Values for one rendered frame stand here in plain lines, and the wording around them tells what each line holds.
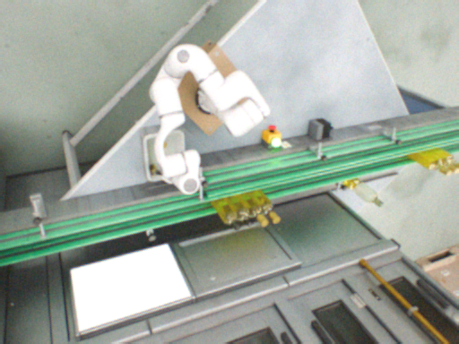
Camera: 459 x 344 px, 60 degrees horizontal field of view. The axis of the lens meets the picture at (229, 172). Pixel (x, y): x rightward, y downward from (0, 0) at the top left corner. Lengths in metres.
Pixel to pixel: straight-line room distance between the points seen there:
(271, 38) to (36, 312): 1.44
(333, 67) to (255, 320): 1.23
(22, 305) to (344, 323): 1.20
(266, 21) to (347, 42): 0.47
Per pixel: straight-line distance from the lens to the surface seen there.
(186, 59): 1.37
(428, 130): 2.46
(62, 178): 2.41
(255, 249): 1.75
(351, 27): 2.07
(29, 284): 1.81
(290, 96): 1.97
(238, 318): 1.55
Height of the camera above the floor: 2.30
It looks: 51 degrees down
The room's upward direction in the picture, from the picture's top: 140 degrees clockwise
